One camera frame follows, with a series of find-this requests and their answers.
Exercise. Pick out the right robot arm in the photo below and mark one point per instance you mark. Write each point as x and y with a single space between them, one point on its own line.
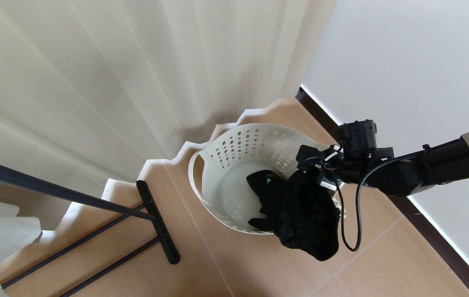
444 165

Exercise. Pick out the black clothes rack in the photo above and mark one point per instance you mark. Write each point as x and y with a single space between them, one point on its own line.
53 190

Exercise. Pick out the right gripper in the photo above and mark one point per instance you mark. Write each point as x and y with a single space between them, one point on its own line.
321 161

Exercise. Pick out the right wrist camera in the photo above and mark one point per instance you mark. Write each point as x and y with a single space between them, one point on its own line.
358 134

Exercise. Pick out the black garment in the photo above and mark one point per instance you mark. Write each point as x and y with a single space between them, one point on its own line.
300 214

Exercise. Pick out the white laundry basket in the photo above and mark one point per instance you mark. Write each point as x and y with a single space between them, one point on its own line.
218 185

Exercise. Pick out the beige curtain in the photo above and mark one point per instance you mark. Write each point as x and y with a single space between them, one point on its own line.
94 62

